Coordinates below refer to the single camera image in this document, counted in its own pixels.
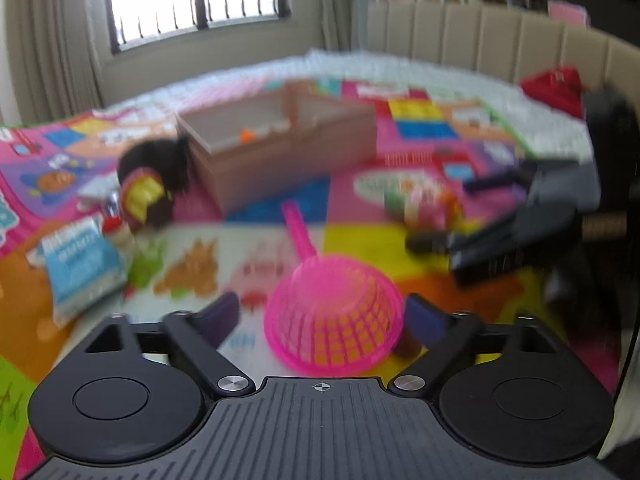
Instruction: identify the yellow and red toy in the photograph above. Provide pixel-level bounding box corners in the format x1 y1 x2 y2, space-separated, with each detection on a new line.
119 169 173 233

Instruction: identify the black plush toy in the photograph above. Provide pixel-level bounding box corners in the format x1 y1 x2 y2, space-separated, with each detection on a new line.
117 136 193 201

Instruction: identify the pink cardboard box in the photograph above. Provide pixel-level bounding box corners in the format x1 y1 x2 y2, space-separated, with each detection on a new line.
175 80 378 213

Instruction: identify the pink plastic strainer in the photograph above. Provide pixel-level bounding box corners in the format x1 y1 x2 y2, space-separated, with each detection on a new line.
264 200 405 373

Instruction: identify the green and orange toy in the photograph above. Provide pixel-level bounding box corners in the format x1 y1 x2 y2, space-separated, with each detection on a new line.
382 180 463 233

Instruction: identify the beige curtain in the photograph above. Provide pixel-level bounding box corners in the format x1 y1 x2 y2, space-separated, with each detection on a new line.
315 0 371 53
0 0 108 126

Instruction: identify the pink card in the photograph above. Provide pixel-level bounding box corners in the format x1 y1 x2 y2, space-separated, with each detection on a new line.
547 0 591 28

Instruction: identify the red cloth bag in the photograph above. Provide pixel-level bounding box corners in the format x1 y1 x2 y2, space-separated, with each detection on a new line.
520 66 586 121

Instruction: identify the white quilted bedspread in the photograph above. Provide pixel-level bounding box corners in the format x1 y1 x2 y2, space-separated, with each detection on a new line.
95 49 601 176

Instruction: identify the colourful printed play mat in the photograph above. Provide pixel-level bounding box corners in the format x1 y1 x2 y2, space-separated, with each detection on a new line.
0 77 621 480

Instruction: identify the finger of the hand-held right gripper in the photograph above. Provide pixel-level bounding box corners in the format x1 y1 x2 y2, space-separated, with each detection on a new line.
405 209 553 287
462 164 540 197

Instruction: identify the blue and white packet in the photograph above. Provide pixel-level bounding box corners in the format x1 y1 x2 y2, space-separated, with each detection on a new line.
27 212 128 328

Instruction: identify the beige padded headboard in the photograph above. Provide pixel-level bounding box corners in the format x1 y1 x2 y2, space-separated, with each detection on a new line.
367 0 640 111

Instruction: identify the dark-framed barred window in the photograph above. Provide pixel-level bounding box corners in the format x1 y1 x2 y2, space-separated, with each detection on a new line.
102 0 292 56

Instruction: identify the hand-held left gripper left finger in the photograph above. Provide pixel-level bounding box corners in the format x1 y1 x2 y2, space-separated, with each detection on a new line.
82 291 256 397

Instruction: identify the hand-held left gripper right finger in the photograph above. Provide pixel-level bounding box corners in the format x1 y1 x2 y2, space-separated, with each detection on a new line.
388 294 561 402

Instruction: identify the small red-capped white bottle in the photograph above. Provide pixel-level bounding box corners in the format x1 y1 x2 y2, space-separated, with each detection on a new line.
102 210 137 250

